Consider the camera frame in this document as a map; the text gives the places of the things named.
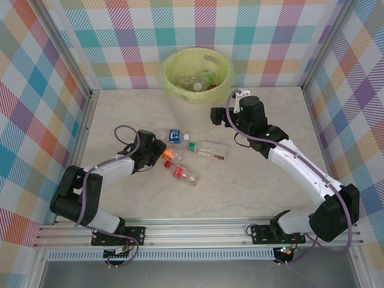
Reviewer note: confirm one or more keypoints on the cream waste bin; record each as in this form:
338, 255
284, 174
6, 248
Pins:
186, 117

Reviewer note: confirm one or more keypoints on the right electronics board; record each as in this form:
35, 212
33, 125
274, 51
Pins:
285, 251

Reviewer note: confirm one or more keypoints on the red cap red label bottle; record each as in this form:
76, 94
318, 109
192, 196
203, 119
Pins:
180, 171

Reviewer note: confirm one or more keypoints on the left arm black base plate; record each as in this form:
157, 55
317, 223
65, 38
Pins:
135, 235

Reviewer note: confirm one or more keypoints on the left aluminium frame post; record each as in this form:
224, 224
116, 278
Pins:
72, 51

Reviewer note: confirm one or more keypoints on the green cap clear bottle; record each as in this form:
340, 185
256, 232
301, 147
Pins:
213, 150

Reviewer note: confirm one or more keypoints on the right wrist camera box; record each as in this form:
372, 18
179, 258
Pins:
242, 92

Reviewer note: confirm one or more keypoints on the left aluminium side rail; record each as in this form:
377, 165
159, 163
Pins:
87, 120

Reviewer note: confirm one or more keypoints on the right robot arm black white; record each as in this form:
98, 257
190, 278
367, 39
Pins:
300, 168

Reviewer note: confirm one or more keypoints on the green plastic bottle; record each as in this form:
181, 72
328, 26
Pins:
207, 75

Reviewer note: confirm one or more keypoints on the right aluminium frame post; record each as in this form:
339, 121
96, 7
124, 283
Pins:
327, 45

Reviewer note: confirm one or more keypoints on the electronics board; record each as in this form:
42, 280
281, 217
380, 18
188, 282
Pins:
115, 254
285, 251

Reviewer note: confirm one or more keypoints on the aluminium mounting rail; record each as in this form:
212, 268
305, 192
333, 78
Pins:
195, 232

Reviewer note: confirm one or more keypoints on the aluminium frame post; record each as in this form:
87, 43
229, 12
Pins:
72, 51
327, 45

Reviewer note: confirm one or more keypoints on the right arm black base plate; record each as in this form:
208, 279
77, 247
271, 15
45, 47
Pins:
261, 235

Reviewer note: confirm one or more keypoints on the green plastic bin liner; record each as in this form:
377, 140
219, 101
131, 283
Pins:
175, 70

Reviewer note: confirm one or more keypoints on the orange label orange cap bottle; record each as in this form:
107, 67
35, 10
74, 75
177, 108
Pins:
168, 153

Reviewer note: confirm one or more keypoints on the red label small bottle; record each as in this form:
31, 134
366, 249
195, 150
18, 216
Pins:
213, 86

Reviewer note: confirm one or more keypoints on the left electronics board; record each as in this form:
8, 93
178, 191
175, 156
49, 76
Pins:
115, 254

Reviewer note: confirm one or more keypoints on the blue label white cap bottle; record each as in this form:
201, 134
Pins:
174, 135

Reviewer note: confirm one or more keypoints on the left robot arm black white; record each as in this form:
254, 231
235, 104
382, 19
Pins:
114, 169

